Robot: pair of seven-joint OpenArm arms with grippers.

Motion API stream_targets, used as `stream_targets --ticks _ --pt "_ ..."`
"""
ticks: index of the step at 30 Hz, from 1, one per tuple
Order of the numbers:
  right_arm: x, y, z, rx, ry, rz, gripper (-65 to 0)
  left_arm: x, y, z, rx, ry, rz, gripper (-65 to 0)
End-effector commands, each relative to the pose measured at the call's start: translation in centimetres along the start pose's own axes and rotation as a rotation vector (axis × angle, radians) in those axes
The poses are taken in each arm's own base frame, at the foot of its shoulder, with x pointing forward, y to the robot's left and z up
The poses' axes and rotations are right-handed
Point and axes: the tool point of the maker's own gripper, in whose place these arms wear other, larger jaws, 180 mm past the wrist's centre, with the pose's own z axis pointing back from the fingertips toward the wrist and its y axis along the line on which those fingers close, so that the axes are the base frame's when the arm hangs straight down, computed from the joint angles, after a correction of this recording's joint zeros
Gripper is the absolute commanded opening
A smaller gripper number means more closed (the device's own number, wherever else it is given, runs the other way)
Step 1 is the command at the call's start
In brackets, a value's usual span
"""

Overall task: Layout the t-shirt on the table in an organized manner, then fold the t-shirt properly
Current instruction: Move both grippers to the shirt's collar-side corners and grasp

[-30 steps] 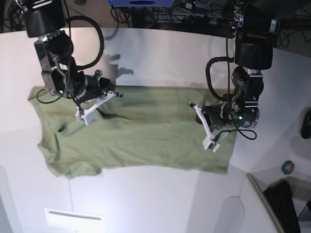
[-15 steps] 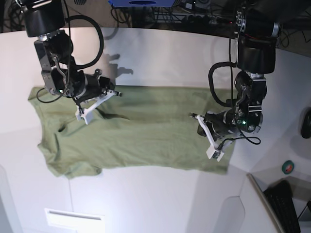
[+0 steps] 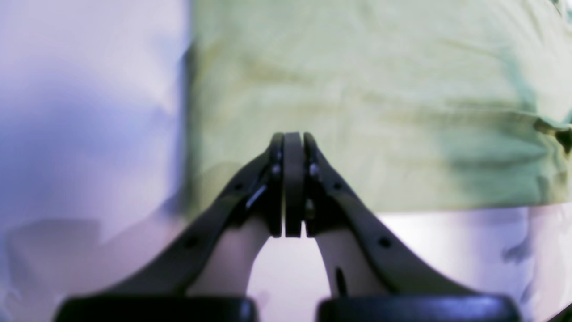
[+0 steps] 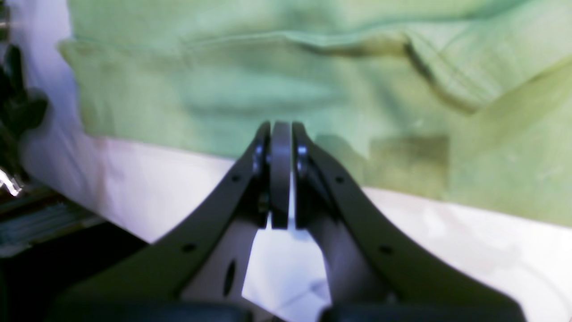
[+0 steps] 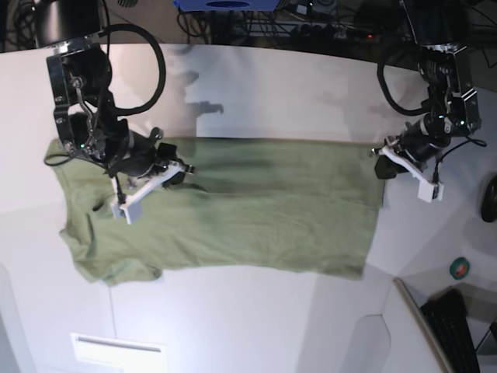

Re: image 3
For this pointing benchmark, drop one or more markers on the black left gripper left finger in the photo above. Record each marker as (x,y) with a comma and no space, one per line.
(203,275)

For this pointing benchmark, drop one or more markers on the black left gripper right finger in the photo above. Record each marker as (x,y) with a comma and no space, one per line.
(373,275)

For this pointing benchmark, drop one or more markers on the green t-shirt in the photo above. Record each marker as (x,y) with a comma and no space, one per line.
(420,104)

